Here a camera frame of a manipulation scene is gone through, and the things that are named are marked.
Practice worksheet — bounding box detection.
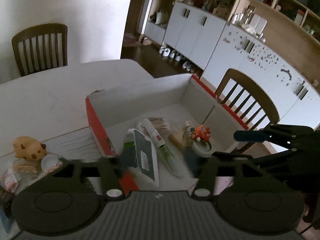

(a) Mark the white round gadget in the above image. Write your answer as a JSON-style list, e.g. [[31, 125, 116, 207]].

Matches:
[[41, 154, 63, 172]]

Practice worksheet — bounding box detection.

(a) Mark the tan wooden piece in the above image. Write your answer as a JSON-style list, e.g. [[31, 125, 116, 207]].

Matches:
[[169, 127, 192, 148]]

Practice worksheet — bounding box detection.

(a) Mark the brown door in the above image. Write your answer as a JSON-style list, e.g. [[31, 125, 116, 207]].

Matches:
[[121, 0, 151, 53]]

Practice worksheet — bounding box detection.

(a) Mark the white tote bag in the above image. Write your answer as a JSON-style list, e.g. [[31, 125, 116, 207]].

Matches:
[[155, 11, 168, 25]]

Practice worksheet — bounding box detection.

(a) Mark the white green tube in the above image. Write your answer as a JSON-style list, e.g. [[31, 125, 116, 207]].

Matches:
[[137, 117, 183, 178]]

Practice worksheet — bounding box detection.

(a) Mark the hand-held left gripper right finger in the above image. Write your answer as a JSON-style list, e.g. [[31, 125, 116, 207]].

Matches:
[[183, 147, 271, 201]]

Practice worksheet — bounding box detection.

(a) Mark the red figure keychain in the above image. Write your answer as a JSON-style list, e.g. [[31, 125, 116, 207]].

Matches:
[[184, 125, 211, 150]]

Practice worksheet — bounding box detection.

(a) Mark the dark wooden chair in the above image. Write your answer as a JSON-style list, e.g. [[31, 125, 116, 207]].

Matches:
[[215, 68, 280, 131], [12, 24, 68, 77]]

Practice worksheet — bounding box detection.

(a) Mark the pink white snack wrapper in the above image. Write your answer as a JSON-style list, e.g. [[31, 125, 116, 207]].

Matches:
[[0, 167, 22, 193]]

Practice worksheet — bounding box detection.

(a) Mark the clear glass jar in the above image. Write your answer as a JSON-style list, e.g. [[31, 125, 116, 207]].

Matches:
[[241, 6, 254, 26]]

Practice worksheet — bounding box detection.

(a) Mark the reddish door rug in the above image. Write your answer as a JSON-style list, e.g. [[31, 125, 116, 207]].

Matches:
[[124, 33, 140, 47]]

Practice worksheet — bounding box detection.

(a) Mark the dark green sachet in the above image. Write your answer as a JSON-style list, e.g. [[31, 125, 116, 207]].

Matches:
[[122, 128, 160, 188]]

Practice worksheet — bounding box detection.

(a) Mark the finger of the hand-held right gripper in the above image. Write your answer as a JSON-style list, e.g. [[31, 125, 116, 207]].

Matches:
[[212, 149, 300, 171], [233, 124, 314, 145]]

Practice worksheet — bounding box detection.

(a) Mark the white square container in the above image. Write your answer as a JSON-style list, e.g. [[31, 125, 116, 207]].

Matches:
[[250, 14, 268, 34]]

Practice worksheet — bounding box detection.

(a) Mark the white wall storage cabinet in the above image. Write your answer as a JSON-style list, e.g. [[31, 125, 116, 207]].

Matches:
[[144, 0, 320, 130]]

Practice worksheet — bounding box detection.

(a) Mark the pack of cotton swabs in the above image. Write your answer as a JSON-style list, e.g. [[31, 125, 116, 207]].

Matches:
[[146, 116, 174, 132]]

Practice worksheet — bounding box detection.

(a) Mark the row of shoes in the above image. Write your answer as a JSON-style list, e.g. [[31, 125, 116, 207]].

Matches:
[[159, 45, 200, 77]]

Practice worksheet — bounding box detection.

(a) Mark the small tan biscuit pack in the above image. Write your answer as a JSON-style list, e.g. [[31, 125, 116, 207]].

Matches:
[[12, 164, 38, 174]]

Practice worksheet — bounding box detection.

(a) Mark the tan spotted plush toy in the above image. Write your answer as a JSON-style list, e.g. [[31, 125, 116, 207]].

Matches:
[[12, 136, 47, 161]]

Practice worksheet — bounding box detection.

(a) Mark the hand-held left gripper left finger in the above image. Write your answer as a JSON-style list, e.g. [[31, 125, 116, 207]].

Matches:
[[37, 152, 131, 200]]

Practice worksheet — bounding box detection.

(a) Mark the white green round case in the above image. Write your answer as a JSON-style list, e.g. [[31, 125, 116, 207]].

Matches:
[[190, 140, 212, 156]]

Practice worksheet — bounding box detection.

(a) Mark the red shoe box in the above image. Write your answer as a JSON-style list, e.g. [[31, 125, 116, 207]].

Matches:
[[85, 73, 250, 194]]

